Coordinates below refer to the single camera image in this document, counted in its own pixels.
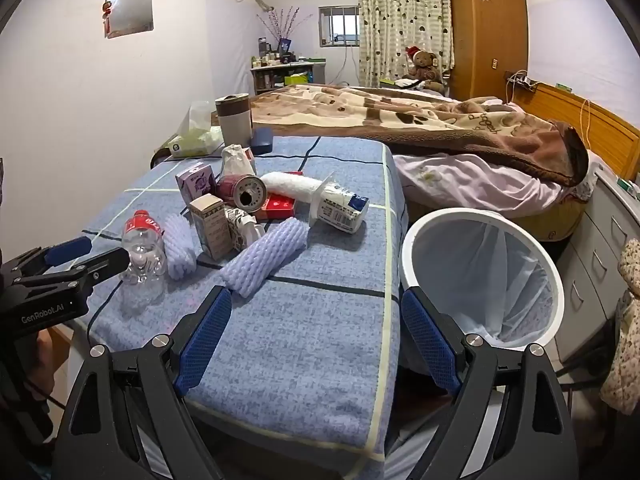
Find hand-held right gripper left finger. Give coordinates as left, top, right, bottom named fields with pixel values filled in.
left=52, top=285, right=233, bottom=480

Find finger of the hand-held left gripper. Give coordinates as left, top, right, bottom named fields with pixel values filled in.
left=10, top=238, right=93, bottom=271
left=50, top=247, right=132, bottom=306

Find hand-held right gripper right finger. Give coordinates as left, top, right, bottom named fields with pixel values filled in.
left=400, top=286, right=581, bottom=480

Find clear plastic water bottle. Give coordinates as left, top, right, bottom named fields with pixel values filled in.
left=120, top=210, right=168, bottom=318

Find purple foam net sleeve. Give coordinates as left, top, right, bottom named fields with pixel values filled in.
left=220, top=217, right=311, bottom=301
left=159, top=212, right=198, bottom=281

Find translucent bin liner bag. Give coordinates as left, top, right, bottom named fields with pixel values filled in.
left=412, top=220, right=553, bottom=341

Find beige medicine box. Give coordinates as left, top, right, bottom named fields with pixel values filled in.
left=189, top=194, right=235, bottom=261

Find white paper wrapper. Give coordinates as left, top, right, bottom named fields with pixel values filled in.
left=224, top=205, right=267, bottom=251

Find purple milk carton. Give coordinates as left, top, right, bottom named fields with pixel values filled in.
left=175, top=161, right=221, bottom=206

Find white round bin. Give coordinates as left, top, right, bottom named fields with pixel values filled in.
left=401, top=208, right=566, bottom=353

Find pink metal can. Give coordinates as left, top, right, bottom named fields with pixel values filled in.
left=217, top=174, right=271, bottom=211

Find red box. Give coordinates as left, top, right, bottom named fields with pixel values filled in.
left=255, top=195, right=297, bottom=221

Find white cloth pouch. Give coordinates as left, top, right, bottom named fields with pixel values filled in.
left=221, top=144, right=257, bottom=178

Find white towel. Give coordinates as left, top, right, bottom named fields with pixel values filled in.
left=260, top=171, right=321, bottom=206

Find person's left hand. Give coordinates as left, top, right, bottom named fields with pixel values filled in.
left=36, top=331, right=56, bottom=378

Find blue checked table cloth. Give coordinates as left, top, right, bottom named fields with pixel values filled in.
left=80, top=135, right=411, bottom=480

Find green white tissue pack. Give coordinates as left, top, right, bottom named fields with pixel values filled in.
left=167, top=101, right=224, bottom=157

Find pale pink bed sheet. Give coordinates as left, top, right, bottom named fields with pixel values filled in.
left=392, top=152, right=608, bottom=221

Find yellow bed base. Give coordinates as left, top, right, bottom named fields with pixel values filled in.
left=500, top=200, right=588, bottom=243

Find grey drawer cabinet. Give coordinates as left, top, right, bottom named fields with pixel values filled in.
left=555, top=165, right=640, bottom=366

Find brown white thermos mug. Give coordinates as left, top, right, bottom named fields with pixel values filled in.
left=215, top=94, right=252, bottom=148

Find floral quilted cloth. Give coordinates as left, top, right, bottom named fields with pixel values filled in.
left=600, top=237, right=640, bottom=416

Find brown printed blanket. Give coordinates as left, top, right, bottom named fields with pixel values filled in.
left=250, top=85, right=590, bottom=188

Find cluttered dressing table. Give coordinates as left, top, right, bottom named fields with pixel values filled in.
left=250, top=57, right=328, bottom=95

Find wooden bed headboard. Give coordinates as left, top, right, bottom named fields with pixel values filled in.
left=515, top=82, right=640, bottom=181

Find brown teddy bear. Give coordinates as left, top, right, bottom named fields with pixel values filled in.
left=402, top=46, right=445, bottom=86

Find pink blossom branches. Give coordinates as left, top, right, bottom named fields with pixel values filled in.
left=257, top=6, right=313, bottom=43

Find wooden wardrobe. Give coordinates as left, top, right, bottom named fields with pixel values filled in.
left=448, top=0, right=530, bottom=101

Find heart print curtain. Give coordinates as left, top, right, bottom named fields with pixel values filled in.
left=357, top=0, right=453, bottom=88

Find small barred window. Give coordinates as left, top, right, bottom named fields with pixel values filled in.
left=318, top=6, right=362, bottom=47

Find silver wall poster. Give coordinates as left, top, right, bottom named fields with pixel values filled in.
left=104, top=0, right=153, bottom=39

